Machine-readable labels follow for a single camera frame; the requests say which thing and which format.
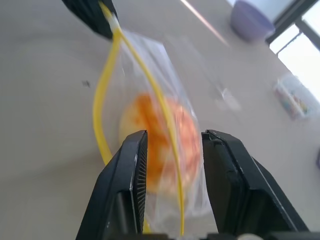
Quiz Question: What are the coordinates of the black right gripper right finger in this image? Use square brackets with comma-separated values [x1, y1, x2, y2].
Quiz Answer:
[200, 129, 310, 234]

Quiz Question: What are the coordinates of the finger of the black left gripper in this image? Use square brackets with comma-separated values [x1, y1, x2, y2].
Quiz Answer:
[61, 0, 113, 40]
[99, 0, 119, 19]

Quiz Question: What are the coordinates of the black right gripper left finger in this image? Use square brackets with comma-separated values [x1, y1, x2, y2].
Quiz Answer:
[74, 129, 149, 236]

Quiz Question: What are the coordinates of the clear yellow-zip plastic bag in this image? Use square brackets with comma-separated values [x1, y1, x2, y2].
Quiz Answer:
[92, 0, 214, 237]

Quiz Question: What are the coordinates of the orange bun snack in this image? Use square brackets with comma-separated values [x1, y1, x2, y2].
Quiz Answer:
[118, 92, 202, 194]

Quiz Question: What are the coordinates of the clear box of colourful bits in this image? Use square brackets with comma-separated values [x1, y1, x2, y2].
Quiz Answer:
[272, 74, 314, 121]

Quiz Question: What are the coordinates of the purple bowl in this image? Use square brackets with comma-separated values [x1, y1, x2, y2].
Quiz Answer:
[229, 0, 276, 45]

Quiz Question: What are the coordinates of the black window frame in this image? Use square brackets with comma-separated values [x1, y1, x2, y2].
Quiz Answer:
[264, 0, 320, 55]

